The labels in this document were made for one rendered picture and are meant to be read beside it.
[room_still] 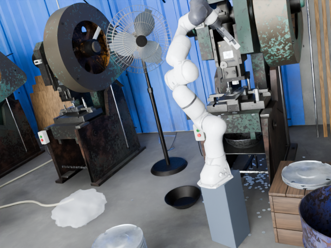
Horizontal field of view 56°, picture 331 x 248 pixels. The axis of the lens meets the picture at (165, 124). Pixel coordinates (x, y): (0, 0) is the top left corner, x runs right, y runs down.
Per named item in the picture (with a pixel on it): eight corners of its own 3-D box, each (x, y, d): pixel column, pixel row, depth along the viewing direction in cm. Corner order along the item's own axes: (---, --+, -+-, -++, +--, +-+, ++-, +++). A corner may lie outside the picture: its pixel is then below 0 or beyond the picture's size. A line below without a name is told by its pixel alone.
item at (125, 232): (153, 235, 170) (153, 234, 169) (110, 269, 152) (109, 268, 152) (123, 219, 191) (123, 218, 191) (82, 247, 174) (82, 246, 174)
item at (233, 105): (239, 116, 222) (236, 98, 218) (220, 117, 229) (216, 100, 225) (247, 105, 242) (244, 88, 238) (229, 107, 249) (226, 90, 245)
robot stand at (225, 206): (236, 249, 190) (223, 185, 177) (212, 240, 202) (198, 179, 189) (250, 232, 201) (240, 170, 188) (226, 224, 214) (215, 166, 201)
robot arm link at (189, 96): (191, 107, 164) (169, 84, 157) (171, 111, 177) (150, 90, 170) (205, 81, 173) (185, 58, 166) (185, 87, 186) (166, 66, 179)
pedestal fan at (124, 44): (192, 177, 289) (152, -2, 243) (143, 180, 307) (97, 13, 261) (214, 128, 401) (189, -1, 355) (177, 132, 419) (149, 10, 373)
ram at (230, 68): (240, 77, 229) (234, 37, 220) (220, 80, 236) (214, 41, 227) (245, 72, 243) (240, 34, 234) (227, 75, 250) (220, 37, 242)
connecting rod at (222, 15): (235, 48, 225) (227, -1, 215) (218, 51, 231) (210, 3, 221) (241, 44, 242) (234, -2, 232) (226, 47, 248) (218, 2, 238)
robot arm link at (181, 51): (153, 69, 165) (173, 60, 152) (166, 45, 173) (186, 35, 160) (177, 91, 174) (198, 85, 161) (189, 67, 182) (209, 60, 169)
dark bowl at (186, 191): (194, 215, 232) (192, 207, 230) (159, 212, 247) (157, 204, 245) (207, 193, 257) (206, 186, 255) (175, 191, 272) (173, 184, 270)
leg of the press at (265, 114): (286, 199, 227) (271, 78, 200) (270, 198, 232) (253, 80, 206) (297, 145, 302) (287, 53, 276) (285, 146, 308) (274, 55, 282)
